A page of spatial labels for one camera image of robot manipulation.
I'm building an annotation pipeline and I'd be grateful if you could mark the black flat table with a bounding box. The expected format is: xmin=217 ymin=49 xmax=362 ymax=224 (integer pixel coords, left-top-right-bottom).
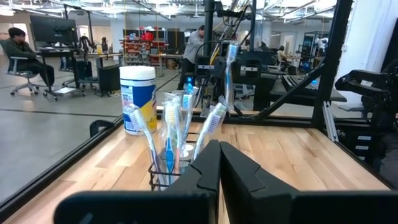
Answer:
xmin=280 ymin=74 xmax=348 ymax=104

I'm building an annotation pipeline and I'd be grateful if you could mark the silver bracket strip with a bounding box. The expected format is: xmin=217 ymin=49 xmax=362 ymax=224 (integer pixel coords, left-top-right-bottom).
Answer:
xmin=322 ymin=101 xmax=340 ymax=143

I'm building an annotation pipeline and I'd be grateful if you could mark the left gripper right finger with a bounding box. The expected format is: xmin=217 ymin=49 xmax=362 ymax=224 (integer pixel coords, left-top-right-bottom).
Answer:
xmin=220 ymin=141 xmax=398 ymax=224

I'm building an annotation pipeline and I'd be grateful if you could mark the black equipment with white labels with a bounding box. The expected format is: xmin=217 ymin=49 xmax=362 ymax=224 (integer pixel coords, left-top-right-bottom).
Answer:
xmin=335 ymin=58 xmax=398 ymax=189

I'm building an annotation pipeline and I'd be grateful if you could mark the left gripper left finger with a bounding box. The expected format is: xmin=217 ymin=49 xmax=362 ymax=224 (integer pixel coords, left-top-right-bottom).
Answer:
xmin=54 ymin=139 xmax=221 ymax=224

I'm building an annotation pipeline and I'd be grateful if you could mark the black computer tower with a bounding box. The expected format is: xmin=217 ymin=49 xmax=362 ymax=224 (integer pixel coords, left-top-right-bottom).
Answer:
xmin=98 ymin=63 xmax=122 ymax=95

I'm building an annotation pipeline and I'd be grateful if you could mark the shelf with red bins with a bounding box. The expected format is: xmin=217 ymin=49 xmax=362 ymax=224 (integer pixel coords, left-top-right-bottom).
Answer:
xmin=123 ymin=29 xmax=170 ymax=67

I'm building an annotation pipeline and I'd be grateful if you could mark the black monitor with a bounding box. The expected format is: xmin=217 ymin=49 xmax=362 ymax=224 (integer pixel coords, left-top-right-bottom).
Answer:
xmin=30 ymin=14 xmax=78 ymax=45

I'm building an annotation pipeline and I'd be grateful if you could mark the person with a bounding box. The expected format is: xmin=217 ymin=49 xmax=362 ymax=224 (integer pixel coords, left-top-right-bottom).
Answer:
xmin=0 ymin=27 xmax=56 ymax=88
xmin=176 ymin=24 xmax=206 ymax=91
xmin=275 ymin=45 xmax=290 ymax=65

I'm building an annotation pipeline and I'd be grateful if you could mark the grey office chair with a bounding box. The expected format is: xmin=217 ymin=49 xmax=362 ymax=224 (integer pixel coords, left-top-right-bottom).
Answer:
xmin=7 ymin=55 xmax=41 ymax=96

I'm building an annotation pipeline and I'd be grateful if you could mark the blue toothbrush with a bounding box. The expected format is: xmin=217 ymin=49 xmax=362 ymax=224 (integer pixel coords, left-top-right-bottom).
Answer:
xmin=223 ymin=42 xmax=240 ymax=108
xmin=161 ymin=93 xmax=183 ymax=187

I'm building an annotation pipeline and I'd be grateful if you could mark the black aluminium table frame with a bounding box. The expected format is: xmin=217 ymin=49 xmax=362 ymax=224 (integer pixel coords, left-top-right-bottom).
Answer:
xmin=0 ymin=0 xmax=398 ymax=218

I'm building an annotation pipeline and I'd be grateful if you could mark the black desk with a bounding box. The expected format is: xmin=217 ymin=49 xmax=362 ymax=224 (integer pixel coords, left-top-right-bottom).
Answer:
xmin=37 ymin=48 xmax=86 ymax=102

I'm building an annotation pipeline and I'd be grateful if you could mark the green toothbrush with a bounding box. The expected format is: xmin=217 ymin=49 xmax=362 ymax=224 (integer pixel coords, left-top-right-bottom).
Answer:
xmin=191 ymin=95 xmax=233 ymax=162

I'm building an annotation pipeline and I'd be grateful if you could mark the black wire caddy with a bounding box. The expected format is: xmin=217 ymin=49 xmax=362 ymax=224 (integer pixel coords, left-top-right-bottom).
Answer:
xmin=147 ymin=133 xmax=201 ymax=192

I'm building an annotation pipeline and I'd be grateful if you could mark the yellow blue wipes canister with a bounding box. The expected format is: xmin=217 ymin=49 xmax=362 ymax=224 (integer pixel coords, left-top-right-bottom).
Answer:
xmin=119 ymin=65 xmax=158 ymax=136

